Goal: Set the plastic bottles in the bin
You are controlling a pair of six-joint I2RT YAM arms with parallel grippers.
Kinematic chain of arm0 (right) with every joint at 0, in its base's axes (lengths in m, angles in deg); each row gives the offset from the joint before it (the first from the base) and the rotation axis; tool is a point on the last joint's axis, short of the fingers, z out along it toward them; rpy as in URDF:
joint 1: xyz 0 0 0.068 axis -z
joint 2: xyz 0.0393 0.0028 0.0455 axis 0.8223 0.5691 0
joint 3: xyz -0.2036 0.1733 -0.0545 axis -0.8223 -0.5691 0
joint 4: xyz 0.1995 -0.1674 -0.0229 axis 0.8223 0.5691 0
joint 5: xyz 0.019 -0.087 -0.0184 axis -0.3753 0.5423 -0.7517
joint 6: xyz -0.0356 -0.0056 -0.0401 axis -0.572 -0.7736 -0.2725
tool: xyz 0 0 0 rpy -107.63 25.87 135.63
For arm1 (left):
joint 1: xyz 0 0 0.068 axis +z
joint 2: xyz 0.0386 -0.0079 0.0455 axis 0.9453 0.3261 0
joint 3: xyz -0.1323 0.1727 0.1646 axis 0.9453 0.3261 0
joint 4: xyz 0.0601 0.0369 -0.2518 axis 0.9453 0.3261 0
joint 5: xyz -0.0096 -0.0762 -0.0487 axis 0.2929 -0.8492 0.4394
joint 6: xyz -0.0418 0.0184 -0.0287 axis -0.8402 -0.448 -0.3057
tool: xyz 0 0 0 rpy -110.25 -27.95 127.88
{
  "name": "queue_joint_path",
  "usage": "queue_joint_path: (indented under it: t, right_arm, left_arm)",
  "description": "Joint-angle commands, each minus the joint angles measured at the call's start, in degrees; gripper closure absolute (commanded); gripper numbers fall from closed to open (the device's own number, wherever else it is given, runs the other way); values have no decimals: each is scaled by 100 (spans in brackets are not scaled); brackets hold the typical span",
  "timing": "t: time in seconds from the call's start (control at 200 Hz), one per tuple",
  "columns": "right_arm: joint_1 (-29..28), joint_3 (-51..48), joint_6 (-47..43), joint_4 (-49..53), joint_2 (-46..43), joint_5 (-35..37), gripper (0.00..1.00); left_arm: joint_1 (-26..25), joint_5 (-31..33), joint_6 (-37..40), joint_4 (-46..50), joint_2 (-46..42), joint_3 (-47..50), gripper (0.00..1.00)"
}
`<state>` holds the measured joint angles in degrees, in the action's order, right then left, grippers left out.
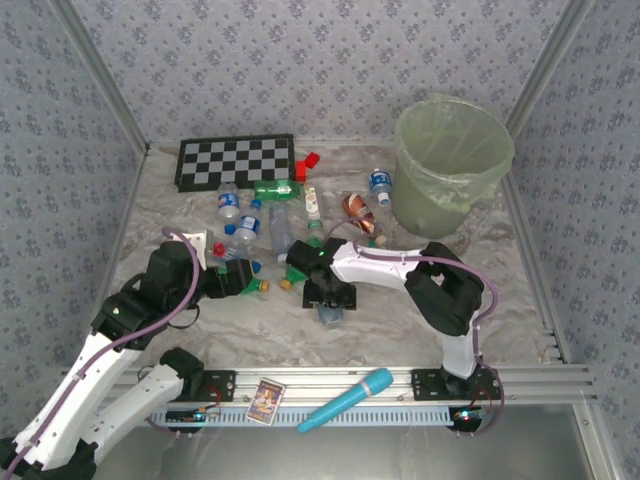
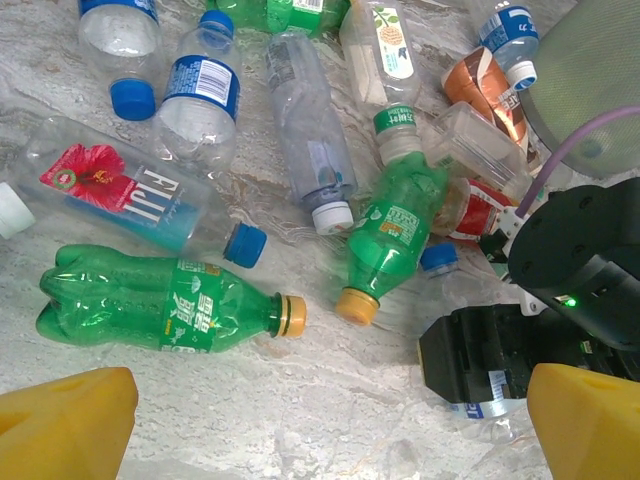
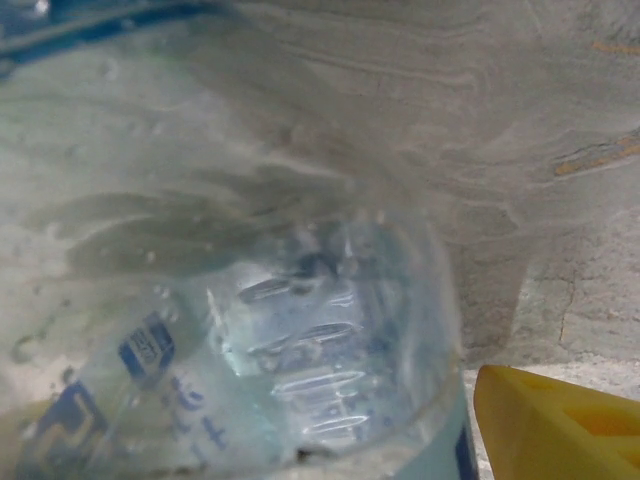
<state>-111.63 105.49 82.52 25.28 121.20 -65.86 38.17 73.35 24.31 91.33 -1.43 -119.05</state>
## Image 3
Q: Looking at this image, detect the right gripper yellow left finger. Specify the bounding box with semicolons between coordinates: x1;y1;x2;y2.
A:
0;399;56;480

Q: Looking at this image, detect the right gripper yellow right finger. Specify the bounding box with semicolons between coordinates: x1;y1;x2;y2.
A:
473;363;640;480

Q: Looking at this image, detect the clear bottle blue print label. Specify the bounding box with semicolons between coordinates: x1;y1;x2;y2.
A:
0;0;476;480

